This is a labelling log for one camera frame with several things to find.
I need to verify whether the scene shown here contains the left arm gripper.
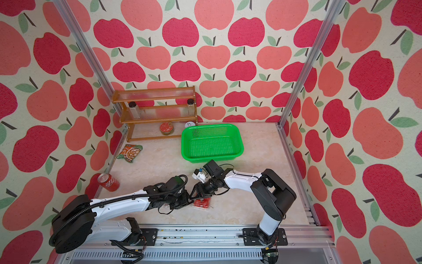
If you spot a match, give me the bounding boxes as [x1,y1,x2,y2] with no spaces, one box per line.
[166,189,197,210]

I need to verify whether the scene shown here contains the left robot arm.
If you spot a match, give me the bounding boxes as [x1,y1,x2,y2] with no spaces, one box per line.
[48,174,189,254]

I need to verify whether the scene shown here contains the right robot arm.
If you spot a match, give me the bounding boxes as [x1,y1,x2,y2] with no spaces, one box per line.
[190,167,297,240]

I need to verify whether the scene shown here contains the green plastic basket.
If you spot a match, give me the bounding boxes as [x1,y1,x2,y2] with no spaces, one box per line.
[181,124,244,163]

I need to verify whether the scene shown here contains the red soda can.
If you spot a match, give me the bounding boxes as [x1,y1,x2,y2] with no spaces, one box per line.
[97,173,120,192]

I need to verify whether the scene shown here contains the red gold round tin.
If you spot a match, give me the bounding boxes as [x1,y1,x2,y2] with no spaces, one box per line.
[159,121,174,135]

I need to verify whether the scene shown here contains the left spice jar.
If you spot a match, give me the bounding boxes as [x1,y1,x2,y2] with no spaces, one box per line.
[128,101,141,119]

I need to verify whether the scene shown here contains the spice jar on shelf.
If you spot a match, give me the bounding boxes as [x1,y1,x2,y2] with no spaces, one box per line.
[187,99,195,116]

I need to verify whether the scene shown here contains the clear clamshell container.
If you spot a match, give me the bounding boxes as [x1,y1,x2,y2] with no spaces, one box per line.
[192,197,213,210]

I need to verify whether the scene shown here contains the wooden shelf rack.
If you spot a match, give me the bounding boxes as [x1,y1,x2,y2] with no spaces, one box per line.
[112,86,198,142]

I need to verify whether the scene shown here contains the right aluminium corner post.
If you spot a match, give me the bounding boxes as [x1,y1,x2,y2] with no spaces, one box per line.
[277,0,346,130]

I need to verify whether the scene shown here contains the aluminium corner post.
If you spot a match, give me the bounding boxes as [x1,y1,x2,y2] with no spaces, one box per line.
[277,0,346,130]
[53,0,122,117]

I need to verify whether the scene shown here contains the left aluminium corner post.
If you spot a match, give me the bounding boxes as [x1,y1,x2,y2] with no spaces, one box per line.
[53,0,122,117]

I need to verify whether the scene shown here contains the soup mix packet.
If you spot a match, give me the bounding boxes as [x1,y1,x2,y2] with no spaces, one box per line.
[117,144,143,163]

